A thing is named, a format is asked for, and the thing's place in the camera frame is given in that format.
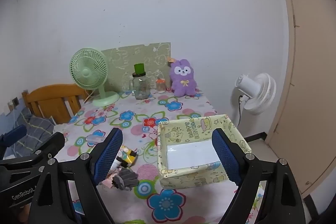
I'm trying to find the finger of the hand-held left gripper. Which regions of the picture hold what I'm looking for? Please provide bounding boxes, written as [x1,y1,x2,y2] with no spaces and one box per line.
[0,125,28,151]
[34,132,66,161]

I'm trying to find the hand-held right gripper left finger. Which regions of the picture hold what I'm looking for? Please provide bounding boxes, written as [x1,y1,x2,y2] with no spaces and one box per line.
[28,127,124,224]

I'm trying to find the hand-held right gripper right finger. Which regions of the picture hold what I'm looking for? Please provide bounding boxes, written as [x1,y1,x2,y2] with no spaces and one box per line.
[211,128,307,224]

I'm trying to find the colourful cartoon snack packet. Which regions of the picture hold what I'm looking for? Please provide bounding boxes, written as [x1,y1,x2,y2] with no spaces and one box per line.
[114,145,138,168]

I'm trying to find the clear plastic case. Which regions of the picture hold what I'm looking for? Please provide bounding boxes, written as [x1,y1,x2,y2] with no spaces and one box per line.
[85,135,105,146]

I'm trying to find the yellow cartoon print storage box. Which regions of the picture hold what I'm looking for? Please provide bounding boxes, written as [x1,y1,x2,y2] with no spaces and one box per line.
[157,114,252,190]

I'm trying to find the grey plaid blanket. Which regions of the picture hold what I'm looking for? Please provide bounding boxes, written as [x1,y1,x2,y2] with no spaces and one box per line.
[0,106,57,159]

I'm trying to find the white standing fan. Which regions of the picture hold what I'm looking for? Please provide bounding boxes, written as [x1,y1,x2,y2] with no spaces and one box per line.
[230,72,277,132]

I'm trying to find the glass jar mug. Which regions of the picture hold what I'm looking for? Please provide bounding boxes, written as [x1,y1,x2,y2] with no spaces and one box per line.
[129,73,151,100]

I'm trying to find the green desk fan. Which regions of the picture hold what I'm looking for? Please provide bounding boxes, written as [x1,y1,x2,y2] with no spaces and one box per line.
[70,48,120,107]

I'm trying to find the small jar with orange lid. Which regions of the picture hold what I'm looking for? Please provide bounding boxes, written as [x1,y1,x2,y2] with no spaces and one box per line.
[156,78,166,94]

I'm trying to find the purple plush bunny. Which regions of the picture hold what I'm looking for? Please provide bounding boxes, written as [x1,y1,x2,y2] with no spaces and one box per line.
[169,59,198,97]

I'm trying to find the green patterned board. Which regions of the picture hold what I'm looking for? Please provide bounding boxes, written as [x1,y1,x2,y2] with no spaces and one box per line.
[101,43,172,93]

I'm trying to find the beige door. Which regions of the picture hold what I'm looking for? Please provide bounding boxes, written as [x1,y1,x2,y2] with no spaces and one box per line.
[266,0,336,195]

